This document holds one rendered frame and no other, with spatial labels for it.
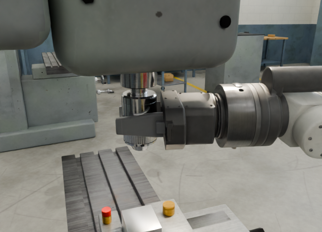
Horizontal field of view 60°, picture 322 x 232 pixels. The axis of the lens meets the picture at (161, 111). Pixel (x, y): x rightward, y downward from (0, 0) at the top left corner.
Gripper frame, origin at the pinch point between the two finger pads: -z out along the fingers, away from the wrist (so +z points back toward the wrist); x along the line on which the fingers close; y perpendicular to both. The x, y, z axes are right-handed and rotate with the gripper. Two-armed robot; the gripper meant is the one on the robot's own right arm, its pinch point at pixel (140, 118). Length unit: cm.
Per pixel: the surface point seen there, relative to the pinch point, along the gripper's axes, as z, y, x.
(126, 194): -5.2, 31.4, -28.0
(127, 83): -1.4, -5.3, 1.9
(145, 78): 0.9, -6.0, 2.2
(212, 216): 13.3, 24.6, -9.5
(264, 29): 349, 18, -791
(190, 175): 39, 123, -186
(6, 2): -8.3, -14.1, 15.3
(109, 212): -5.9, 18.0, -3.8
